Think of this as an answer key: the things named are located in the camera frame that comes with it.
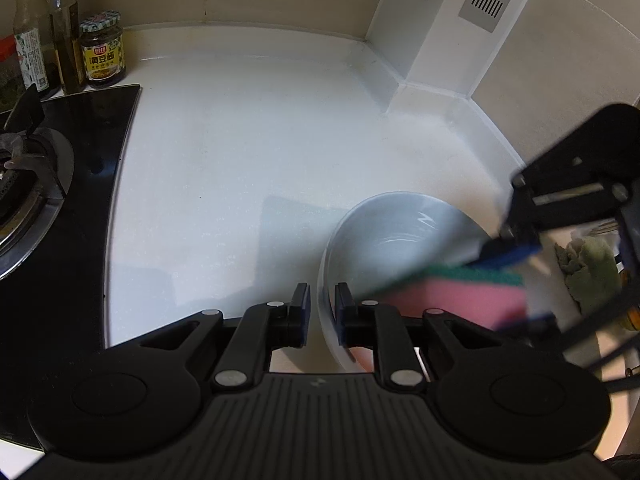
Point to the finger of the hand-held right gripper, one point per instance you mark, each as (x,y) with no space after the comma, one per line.
(515,255)
(535,327)

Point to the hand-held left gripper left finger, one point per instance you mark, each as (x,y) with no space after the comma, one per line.
(301,317)

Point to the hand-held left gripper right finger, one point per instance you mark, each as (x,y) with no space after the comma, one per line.
(343,320)

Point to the pink and green sponge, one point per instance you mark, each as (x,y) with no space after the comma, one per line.
(465,300)

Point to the white bowl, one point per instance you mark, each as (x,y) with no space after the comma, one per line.
(390,240)

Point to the green cloth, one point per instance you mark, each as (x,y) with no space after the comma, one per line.
(592,270)

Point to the orange object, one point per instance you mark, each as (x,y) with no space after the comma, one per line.
(632,319)

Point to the black glass gas stove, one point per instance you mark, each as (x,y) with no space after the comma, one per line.
(90,185)

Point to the gas burner with pot support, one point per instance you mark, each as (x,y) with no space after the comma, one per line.
(30,185)

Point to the sauce jar with patterned lid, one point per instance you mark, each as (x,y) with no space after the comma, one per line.
(103,52)

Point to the dark oil bottle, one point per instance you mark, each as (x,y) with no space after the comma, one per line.
(67,45)

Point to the clear bottle with green label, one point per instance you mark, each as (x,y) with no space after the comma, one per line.
(31,40)

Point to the red topped packet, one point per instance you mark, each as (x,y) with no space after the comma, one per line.
(7,47)

